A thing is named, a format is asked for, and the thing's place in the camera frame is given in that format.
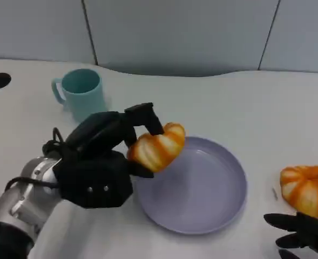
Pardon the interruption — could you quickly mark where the lilac plate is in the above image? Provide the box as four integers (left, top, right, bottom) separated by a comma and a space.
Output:
133, 136, 248, 235

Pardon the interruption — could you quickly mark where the orange and white bread roll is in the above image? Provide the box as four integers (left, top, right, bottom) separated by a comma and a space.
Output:
126, 122, 186, 173
279, 165, 318, 218

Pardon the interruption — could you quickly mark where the pale green mug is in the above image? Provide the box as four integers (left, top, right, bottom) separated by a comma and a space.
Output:
51, 69, 108, 122

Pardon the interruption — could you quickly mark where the black forearm cable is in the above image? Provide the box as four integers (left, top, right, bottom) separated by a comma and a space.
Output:
4, 176, 61, 193

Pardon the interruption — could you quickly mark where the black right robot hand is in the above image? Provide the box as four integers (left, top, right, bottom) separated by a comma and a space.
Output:
263, 212, 318, 259

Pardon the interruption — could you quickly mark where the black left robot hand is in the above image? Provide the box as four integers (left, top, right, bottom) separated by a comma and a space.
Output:
52, 102, 165, 208

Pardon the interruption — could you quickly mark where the black looped wrist cable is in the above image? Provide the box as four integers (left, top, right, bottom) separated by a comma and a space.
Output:
42, 127, 70, 162

